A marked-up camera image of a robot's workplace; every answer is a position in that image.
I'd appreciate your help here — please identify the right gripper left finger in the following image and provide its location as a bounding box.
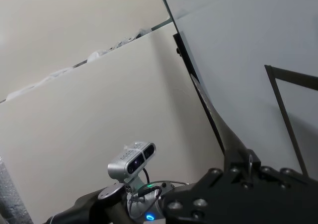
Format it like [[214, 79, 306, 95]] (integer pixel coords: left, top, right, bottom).
[[230, 158, 250, 184]]

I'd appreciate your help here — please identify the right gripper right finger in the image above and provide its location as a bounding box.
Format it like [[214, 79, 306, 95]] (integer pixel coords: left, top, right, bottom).
[[250, 156, 262, 178]]

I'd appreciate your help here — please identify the black robot print poster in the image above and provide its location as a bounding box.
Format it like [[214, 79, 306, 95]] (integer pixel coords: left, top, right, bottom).
[[173, 31, 254, 170]]

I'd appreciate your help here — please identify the white partition panel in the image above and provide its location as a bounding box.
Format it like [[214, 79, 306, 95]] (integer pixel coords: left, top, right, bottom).
[[0, 31, 224, 224]]

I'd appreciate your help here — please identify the black camera cable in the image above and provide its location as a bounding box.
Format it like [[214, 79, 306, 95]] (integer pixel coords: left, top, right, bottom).
[[138, 168, 163, 199]]

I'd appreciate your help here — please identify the silver stereo camera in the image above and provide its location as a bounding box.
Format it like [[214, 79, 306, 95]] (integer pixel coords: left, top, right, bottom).
[[107, 141, 157, 182]]

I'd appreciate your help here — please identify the grey textured post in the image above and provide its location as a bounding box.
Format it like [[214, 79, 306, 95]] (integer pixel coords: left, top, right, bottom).
[[0, 156, 28, 224]]

